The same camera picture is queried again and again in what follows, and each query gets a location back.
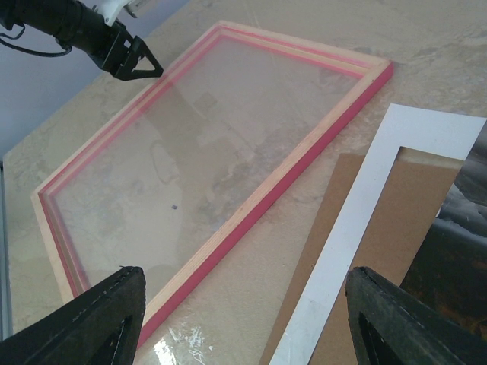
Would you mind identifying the sunset landscape photo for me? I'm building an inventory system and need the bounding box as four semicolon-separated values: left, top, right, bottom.
400;129;486;338

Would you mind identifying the clear plastic frame sheet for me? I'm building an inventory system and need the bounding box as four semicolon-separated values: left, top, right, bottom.
46;36;359;294

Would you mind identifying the white mat board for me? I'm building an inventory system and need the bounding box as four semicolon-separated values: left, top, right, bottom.
270;103;486;364

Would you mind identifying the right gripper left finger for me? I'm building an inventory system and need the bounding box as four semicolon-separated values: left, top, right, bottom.
1;266;146;364

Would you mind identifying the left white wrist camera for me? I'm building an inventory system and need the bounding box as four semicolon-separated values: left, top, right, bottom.
93;0;153;27

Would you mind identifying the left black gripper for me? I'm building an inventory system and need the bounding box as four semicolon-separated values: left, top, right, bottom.
89;21;164;81

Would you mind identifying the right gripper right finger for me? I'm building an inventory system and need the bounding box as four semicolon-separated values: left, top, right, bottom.
345;267;486;364

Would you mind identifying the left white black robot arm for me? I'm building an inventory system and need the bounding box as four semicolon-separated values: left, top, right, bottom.
1;0;164;81

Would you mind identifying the pink wooden picture frame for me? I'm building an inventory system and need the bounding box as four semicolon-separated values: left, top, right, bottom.
32;21;393;342

